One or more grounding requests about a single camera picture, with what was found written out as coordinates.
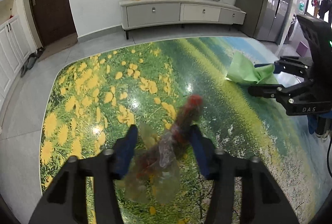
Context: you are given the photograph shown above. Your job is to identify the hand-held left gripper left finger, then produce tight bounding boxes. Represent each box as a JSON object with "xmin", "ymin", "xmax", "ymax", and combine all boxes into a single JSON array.
[{"xmin": 28, "ymin": 124, "xmax": 139, "ymax": 224}]

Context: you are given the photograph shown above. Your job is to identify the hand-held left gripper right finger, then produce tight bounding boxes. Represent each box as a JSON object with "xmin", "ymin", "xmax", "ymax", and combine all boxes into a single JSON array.
[{"xmin": 189, "ymin": 124, "xmax": 300, "ymax": 224}]

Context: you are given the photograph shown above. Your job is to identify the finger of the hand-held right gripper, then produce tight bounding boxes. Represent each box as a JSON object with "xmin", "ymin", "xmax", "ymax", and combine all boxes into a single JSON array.
[
  {"xmin": 248, "ymin": 79, "xmax": 313, "ymax": 108},
  {"xmin": 254, "ymin": 56, "xmax": 314, "ymax": 77}
]

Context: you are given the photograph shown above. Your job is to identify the green cloth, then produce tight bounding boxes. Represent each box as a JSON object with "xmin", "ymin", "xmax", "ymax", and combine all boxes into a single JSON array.
[{"xmin": 224, "ymin": 53, "xmax": 280, "ymax": 86}]

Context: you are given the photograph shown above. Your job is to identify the clear wrapper with red print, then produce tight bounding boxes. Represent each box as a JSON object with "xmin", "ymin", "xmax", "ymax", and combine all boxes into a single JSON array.
[{"xmin": 117, "ymin": 94, "xmax": 204, "ymax": 205}]

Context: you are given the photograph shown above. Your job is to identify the purple box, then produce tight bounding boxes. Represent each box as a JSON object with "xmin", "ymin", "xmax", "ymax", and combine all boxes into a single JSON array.
[{"xmin": 297, "ymin": 42, "xmax": 309, "ymax": 57}]

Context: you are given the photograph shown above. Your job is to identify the washing machine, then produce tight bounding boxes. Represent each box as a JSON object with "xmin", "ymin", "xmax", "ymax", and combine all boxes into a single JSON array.
[{"xmin": 285, "ymin": 15, "xmax": 299, "ymax": 44}]

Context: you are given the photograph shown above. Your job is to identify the hanging clothes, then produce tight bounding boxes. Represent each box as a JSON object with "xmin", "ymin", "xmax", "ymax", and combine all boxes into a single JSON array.
[{"xmin": 311, "ymin": 0, "xmax": 332, "ymax": 20}]

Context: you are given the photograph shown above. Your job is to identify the blue cloth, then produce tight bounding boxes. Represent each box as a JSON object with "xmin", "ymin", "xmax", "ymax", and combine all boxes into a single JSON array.
[{"xmin": 308, "ymin": 112, "xmax": 332, "ymax": 137}]

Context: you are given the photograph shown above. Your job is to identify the landscape printed table cover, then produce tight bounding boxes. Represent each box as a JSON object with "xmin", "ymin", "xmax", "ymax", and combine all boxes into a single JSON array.
[{"xmin": 39, "ymin": 36, "xmax": 332, "ymax": 224}]

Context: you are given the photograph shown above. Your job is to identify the grey slipper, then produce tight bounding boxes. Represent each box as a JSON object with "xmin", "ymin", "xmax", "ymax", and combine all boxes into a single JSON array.
[{"xmin": 20, "ymin": 54, "xmax": 39, "ymax": 77}]

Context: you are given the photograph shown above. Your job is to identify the white TV cabinet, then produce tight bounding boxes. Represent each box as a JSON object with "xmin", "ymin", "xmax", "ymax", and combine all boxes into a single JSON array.
[{"xmin": 119, "ymin": 0, "xmax": 247, "ymax": 40}]

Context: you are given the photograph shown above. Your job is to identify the white cupboard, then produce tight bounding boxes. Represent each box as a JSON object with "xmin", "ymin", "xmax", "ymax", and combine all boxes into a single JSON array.
[{"xmin": 0, "ymin": 0, "xmax": 40, "ymax": 96}]

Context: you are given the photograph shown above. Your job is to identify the brown door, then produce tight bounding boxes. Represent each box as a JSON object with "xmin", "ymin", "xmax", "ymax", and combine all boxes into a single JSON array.
[{"xmin": 27, "ymin": 0, "xmax": 78, "ymax": 47}]

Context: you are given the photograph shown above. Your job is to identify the black cable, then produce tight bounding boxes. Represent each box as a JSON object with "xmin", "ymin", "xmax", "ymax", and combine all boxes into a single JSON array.
[{"xmin": 326, "ymin": 133, "xmax": 332, "ymax": 171}]

